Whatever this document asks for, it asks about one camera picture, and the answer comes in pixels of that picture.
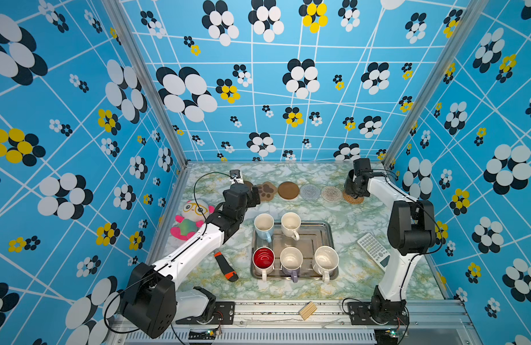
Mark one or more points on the red interior mug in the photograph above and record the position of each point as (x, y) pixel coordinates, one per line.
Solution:
(263, 262)

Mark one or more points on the brown wooden round coaster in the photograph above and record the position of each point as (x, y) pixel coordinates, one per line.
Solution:
(288, 190)

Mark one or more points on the white mug front right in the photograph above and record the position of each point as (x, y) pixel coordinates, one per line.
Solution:
(325, 262)

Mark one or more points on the light blue mug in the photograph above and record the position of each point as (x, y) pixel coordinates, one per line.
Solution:
(264, 227)

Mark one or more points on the grey woven round coaster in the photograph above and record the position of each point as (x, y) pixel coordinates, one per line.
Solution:
(310, 192)

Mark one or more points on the aluminium front rail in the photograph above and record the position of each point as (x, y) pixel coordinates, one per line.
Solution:
(333, 322)

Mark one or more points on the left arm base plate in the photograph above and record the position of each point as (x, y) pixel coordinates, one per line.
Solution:
(222, 314)

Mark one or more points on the white calculator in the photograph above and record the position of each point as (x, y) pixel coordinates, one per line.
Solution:
(375, 250)

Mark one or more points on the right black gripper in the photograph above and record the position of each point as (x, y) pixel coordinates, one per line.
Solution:
(348, 182)

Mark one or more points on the cork paw print coaster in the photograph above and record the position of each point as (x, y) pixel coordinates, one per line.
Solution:
(267, 191)

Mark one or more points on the rattan round coaster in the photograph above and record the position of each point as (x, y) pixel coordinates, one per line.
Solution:
(352, 200)

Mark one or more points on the purple mug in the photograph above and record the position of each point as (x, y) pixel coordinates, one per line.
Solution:
(291, 260)

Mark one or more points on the metal tray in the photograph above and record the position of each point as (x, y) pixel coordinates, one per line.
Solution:
(313, 234)

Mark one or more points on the multicolour woven round coaster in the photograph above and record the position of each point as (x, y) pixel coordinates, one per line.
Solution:
(331, 194)

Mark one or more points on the white mug back row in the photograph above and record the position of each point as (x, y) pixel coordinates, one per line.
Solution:
(290, 225)

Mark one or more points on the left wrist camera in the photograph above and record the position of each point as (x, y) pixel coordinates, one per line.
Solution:
(236, 176)

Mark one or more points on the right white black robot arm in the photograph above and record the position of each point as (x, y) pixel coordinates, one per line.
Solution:
(411, 233)

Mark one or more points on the plush toy white pink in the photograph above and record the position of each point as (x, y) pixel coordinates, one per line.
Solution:
(191, 219)

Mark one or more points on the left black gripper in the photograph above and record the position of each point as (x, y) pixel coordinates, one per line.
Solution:
(253, 197)

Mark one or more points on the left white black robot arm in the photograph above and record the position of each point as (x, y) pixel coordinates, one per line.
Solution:
(151, 301)

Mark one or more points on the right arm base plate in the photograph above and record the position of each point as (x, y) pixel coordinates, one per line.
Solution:
(377, 314)

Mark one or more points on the small wooden block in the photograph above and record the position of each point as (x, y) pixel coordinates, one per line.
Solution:
(308, 310)

